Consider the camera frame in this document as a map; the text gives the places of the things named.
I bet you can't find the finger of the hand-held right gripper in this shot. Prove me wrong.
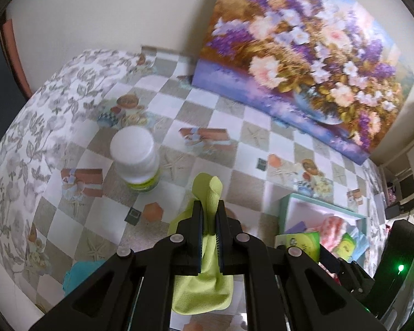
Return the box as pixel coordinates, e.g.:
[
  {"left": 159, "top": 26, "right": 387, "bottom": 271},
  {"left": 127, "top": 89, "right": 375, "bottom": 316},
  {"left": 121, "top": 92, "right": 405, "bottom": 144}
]
[{"left": 318, "top": 248, "right": 374, "bottom": 294}]

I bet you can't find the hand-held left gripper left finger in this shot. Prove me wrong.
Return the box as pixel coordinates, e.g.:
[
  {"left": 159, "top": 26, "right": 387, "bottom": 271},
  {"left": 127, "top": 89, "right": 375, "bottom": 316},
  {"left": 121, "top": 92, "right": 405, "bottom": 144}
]
[{"left": 29, "top": 201, "right": 204, "bottom": 331}]

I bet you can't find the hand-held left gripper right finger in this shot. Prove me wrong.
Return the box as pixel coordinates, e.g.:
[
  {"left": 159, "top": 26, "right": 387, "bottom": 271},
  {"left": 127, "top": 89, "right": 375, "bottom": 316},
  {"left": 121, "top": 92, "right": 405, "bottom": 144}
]
[{"left": 216, "top": 200, "right": 387, "bottom": 331}]

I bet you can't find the green tissue packet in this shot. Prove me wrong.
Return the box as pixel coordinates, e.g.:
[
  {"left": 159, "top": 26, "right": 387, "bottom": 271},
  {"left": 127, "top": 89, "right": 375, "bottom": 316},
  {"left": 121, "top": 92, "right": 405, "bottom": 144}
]
[
  {"left": 335, "top": 233, "right": 368, "bottom": 263},
  {"left": 275, "top": 232, "right": 321, "bottom": 263}
]

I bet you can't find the green cloth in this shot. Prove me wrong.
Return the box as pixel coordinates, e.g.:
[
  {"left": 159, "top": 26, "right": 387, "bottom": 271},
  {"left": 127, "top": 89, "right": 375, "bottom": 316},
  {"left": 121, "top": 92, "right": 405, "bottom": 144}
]
[{"left": 168, "top": 172, "right": 234, "bottom": 316}]

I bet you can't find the pink white striped cloth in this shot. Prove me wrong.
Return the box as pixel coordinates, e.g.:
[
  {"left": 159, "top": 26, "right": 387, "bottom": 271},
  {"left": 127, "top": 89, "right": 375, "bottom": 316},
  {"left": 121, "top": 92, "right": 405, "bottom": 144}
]
[{"left": 317, "top": 215, "right": 350, "bottom": 249}]

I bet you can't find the white tray with teal rim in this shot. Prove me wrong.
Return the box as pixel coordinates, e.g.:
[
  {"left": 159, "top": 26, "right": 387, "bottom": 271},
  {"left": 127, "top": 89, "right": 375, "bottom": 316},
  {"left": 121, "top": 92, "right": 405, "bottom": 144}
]
[{"left": 279, "top": 193, "right": 369, "bottom": 266}]

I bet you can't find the white shelf unit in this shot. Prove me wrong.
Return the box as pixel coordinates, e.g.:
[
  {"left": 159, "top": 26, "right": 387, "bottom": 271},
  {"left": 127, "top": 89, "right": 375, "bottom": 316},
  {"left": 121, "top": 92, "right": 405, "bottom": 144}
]
[{"left": 379, "top": 134, "right": 414, "bottom": 222}]

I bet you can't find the checkered printed tablecloth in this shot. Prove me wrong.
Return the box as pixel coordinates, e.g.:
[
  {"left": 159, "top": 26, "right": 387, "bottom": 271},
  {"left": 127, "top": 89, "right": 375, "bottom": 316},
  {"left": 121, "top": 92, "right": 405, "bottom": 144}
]
[{"left": 31, "top": 49, "right": 387, "bottom": 331}]

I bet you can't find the white capped plastic bottle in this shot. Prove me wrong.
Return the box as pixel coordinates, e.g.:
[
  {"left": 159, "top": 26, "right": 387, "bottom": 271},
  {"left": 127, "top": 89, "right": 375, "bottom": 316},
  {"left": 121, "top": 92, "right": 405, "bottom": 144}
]
[{"left": 110, "top": 126, "right": 160, "bottom": 192}]

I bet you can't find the teal cloth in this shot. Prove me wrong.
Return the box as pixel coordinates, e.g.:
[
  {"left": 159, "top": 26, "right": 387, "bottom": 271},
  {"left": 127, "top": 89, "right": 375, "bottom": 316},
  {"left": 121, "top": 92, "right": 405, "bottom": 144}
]
[{"left": 62, "top": 260, "right": 106, "bottom": 297}]

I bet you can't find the grey floral tablecloth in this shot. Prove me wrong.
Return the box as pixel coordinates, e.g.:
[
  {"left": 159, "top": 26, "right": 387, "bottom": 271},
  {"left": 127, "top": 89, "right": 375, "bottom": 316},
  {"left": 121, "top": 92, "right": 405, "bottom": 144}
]
[{"left": 0, "top": 48, "right": 142, "bottom": 318}]

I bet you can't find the flower painting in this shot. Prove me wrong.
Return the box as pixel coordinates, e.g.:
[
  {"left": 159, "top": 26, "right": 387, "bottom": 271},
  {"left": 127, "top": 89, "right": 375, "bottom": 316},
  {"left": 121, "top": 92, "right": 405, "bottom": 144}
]
[{"left": 191, "top": 0, "right": 414, "bottom": 165}]

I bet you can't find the reddish brown frame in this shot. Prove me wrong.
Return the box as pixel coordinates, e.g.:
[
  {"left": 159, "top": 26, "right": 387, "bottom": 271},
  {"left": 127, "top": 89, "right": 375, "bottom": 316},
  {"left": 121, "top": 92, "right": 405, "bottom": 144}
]
[{"left": 0, "top": 19, "right": 34, "bottom": 98}]

